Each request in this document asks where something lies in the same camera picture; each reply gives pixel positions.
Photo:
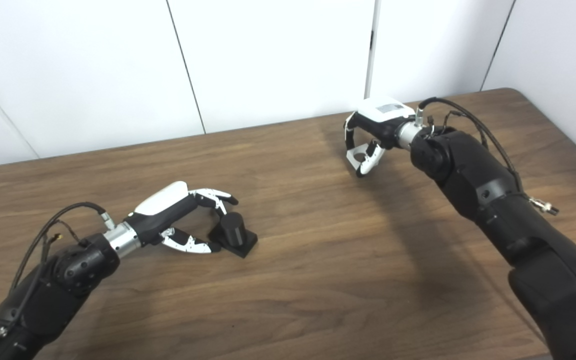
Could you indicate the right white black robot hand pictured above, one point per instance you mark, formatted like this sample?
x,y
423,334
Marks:
x,y
383,117

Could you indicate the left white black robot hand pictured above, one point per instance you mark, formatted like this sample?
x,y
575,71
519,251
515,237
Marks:
x,y
163,200

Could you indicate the white square piece with hole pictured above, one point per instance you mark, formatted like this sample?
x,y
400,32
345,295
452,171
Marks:
x,y
353,157

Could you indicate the black peg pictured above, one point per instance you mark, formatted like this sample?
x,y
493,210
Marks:
x,y
233,230

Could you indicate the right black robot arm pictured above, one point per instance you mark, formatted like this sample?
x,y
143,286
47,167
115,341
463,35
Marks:
x,y
493,200

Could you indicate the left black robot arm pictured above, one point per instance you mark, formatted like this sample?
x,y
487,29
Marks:
x,y
68,270

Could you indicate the black wall panel hinge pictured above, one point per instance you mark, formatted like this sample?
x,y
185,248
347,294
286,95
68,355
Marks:
x,y
371,41

